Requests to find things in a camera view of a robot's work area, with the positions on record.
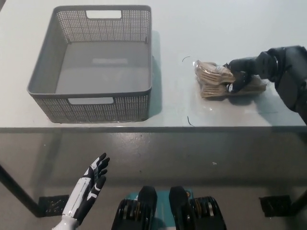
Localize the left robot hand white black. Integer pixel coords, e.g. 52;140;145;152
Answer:
61;152;111;222

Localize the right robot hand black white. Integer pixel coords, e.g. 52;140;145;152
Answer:
222;53;272;94

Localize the clear bag of wooden forks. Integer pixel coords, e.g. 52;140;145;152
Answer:
193;59;268;100

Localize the black floor foot plate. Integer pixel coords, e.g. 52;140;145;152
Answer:
259;195;292;218
38;195;70;216

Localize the black table leg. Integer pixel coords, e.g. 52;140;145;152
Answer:
0;164;40;218
289;185;307;218

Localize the grey perforated plastic basket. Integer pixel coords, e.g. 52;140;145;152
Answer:
26;5;154;124

